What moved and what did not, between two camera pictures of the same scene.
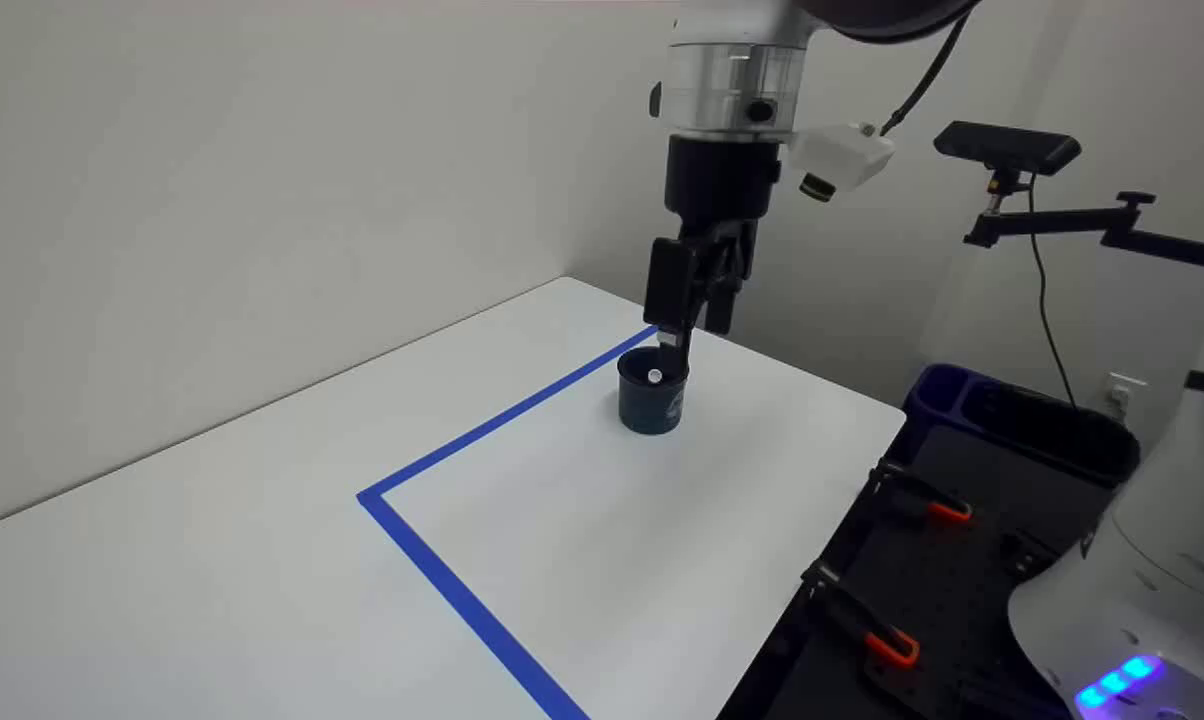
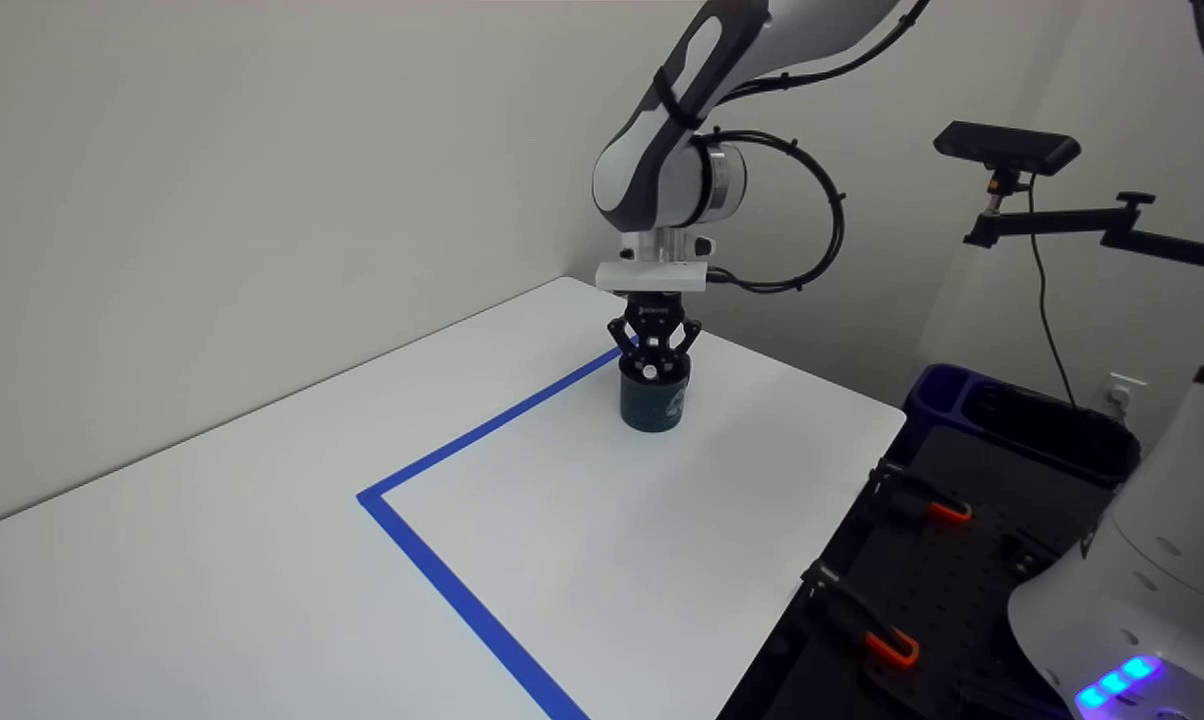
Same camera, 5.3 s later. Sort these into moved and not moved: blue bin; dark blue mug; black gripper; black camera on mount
Moved: black gripper
Not moved: dark blue mug; black camera on mount; blue bin
